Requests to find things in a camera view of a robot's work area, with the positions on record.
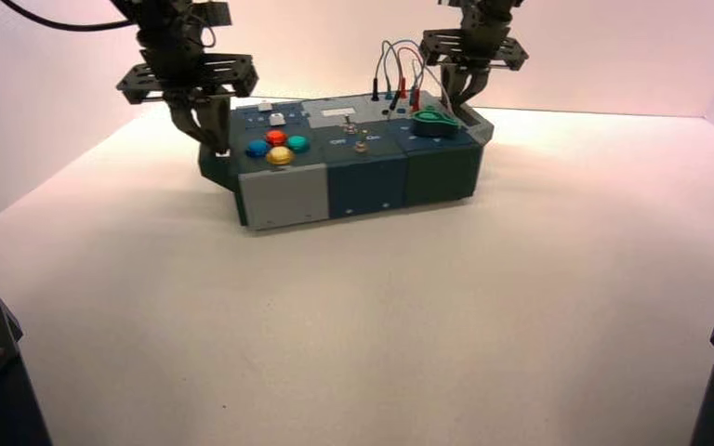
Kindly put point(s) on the black banana plug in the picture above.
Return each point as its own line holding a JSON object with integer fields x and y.
{"x": 395, "y": 103}
{"x": 375, "y": 90}

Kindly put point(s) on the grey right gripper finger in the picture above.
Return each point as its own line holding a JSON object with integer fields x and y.
{"x": 452, "y": 83}
{"x": 477, "y": 83}

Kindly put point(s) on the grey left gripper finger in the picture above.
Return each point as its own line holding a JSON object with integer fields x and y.
{"x": 220, "y": 120}
{"x": 192, "y": 123}

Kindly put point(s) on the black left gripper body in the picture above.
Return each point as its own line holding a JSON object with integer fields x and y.
{"x": 191, "y": 77}

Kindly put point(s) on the silver toggle switch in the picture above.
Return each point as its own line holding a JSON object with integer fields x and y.
{"x": 360, "y": 146}
{"x": 349, "y": 127}

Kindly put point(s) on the teal dome push button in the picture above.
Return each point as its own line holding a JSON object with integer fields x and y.
{"x": 298, "y": 143}

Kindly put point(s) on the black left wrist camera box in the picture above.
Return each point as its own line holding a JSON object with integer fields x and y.
{"x": 215, "y": 12}

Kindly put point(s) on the red dome push button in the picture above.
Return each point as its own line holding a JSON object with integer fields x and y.
{"x": 276, "y": 136}

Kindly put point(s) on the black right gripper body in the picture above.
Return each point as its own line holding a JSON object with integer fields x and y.
{"x": 474, "y": 49}

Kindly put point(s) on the red banana plug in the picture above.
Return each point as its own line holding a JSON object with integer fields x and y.
{"x": 415, "y": 101}
{"x": 402, "y": 86}

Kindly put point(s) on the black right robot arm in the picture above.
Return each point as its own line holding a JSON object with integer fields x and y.
{"x": 486, "y": 5}

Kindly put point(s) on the yellow dome push button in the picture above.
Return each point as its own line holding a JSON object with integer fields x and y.
{"x": 280, "y": 156}

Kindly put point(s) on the green rotary knob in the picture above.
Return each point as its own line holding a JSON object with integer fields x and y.
{"x": 434, "y": 123}

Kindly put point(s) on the white slider knob down triangle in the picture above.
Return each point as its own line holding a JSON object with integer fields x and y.
{"x": 264, "y": 106}

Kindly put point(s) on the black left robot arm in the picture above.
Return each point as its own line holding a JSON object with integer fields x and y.
{"x": 160, "y": 15}

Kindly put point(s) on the white slider knob up triangle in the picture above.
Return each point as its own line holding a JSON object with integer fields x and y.
{"x": 277, "y": 119}

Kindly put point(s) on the dark teal grey control box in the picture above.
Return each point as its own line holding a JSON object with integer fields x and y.
{"x": 363, "y": 178}

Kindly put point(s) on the blue dome push button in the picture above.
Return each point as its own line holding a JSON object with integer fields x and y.
{"x": 257, "y": 148}

